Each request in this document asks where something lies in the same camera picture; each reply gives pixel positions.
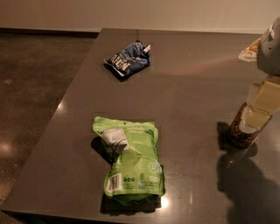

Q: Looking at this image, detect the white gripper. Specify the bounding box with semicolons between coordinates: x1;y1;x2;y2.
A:
238;17;280;134

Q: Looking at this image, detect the blue chip bag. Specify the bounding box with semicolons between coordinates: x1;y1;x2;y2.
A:
104;40;151;78

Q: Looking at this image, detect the green rice chip bag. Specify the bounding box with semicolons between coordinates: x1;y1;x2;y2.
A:
93;116;165;206

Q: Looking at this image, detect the brown soda can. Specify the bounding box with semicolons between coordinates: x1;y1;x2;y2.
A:
227;102;262;149

